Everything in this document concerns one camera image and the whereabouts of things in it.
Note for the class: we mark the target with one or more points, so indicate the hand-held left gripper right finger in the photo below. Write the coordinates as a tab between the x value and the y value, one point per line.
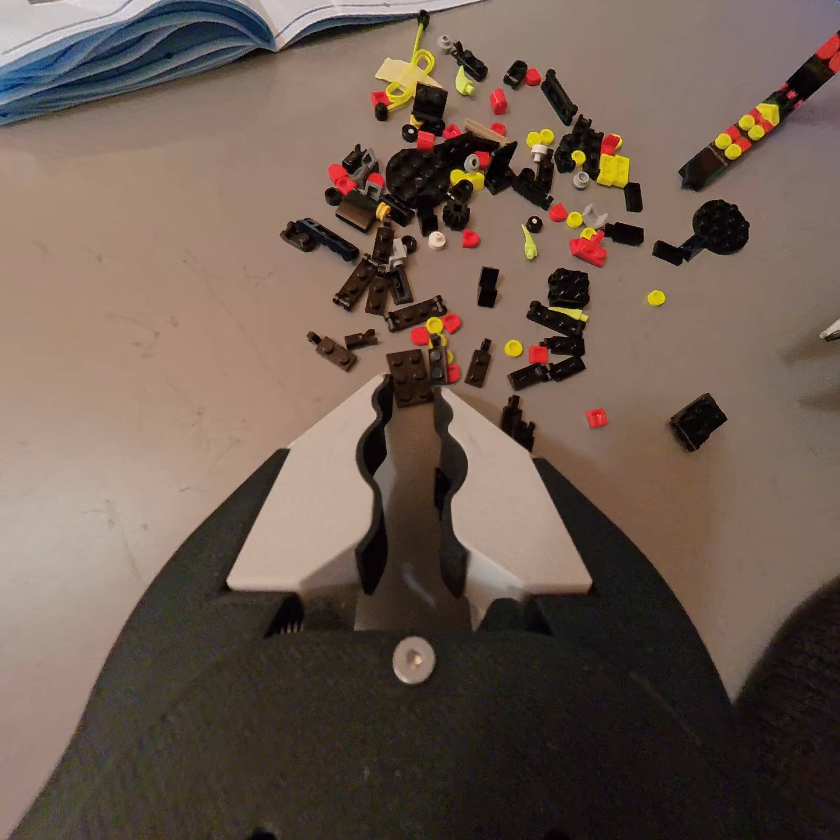
512	518

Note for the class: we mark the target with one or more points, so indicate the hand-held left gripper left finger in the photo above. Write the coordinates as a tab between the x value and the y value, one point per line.
308	512

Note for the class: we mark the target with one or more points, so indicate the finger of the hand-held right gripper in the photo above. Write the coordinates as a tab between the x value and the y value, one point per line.
832	330

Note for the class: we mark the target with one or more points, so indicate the small black lego brick assembly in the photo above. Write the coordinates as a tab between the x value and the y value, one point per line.
697	421

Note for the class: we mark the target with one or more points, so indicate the red square lego tile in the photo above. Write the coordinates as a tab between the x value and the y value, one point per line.
596	418

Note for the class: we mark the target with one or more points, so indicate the black round lego plate assembly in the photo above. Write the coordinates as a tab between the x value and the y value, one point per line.
722	226

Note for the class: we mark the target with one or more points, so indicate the yellow round lego tile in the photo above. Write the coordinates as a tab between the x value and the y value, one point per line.
656	298

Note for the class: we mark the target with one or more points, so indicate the red yellow black lego snake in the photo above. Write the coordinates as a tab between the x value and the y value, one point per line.
748	128

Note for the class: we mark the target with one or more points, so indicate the pile of loose lego pieces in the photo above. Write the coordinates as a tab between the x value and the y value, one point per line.
420	170

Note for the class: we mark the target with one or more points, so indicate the lego instruction booklet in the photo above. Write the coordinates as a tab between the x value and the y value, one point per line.
131	46

